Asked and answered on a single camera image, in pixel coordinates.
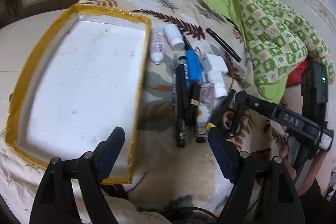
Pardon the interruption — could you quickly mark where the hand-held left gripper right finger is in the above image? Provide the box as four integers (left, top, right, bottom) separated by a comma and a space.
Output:
208, 126, 306, 224

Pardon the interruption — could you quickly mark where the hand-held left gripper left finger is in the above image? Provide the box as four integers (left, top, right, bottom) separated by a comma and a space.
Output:
29, 126, 126, 224

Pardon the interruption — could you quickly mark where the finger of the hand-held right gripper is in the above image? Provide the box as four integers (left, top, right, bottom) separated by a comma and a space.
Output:
209, 90, 277, 130

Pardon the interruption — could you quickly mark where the black electrical tape roll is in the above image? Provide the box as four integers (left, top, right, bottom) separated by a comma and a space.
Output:
220, 106, 246, 139

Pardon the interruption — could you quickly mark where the small white embossed bottle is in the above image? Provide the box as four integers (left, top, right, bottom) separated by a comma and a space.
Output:
206, 70, 228, 99

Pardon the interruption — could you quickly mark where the daisy print cream tube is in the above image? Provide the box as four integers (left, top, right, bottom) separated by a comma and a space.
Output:
195, 83, 216, 143

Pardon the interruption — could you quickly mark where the white charger adapter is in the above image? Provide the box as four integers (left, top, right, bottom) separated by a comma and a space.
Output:
204, 53, 228, 75

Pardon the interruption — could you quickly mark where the black marker pen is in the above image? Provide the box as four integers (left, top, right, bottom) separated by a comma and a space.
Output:
189, 81, 201, 126

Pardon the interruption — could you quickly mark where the long thin black pen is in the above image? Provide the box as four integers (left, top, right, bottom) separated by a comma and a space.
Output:
175, 56, 191, 148

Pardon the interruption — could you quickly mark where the blue battery pack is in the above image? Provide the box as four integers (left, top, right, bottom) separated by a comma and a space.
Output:
185, 47, 209, 84

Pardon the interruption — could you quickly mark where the white foam tray yellow edged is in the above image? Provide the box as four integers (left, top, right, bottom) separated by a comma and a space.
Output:
5, 4, 152, 185

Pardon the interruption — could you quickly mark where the white pill bottle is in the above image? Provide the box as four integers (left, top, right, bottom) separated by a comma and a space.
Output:
163, 23, 185, 51

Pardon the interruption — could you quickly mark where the person's right hand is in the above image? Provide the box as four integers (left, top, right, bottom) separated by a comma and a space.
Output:
279, 144, 298, 184

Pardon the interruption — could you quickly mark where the red cloth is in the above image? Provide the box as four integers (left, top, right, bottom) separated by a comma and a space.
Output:
286, 59, 310, 86

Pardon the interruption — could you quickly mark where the leaf printed blanket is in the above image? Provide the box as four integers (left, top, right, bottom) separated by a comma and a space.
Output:
0, 0, 289, 224

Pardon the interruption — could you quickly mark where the black pen blue tip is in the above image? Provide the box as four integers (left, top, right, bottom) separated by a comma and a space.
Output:
205, 27, 242, 62

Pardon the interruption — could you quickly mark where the green patterned cloth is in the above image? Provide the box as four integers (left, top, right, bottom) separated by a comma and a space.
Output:
176, 0, 335, 104

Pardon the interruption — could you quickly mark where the small white labelled tube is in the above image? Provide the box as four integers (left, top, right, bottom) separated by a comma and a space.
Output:
149, 30, 166, 65

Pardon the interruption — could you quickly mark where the black cable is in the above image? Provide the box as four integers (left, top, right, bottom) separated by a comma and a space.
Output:
135, 204, 219, 224

